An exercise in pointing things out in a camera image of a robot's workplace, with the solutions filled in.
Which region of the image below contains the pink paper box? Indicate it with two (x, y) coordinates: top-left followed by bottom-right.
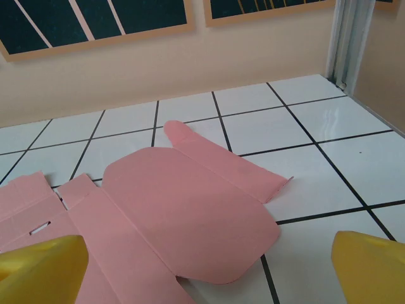
(0, 120), (294, 304)

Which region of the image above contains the aluminium frame post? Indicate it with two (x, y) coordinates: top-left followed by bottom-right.
(325, 0), (379, 92)

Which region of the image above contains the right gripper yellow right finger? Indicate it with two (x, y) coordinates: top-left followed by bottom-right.
(330, 230), (405, 304)

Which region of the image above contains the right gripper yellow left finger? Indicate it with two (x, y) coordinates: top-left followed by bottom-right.
(0, 234), (89, 304)

